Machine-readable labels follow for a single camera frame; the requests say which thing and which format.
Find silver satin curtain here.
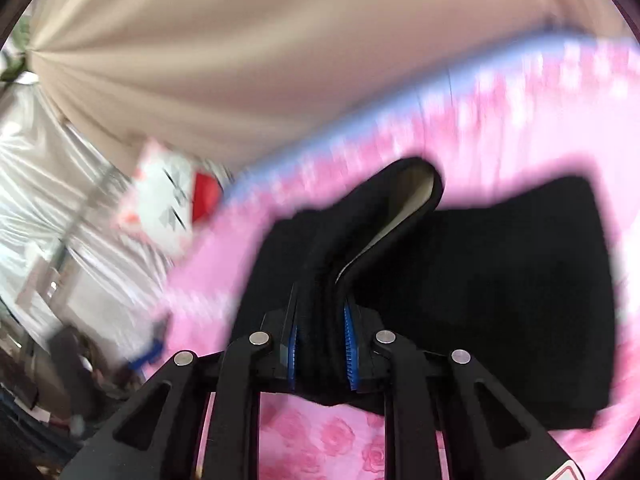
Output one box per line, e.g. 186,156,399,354
1,84,170,363

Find black pants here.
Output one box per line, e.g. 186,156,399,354
231,157,615,430

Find beige curtain sheet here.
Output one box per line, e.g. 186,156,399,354
28,0,631,174

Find white cat face pillow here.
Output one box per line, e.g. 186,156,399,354
113,139,231,260

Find pink rose bedsheet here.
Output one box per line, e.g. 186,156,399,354
154,32,639,479

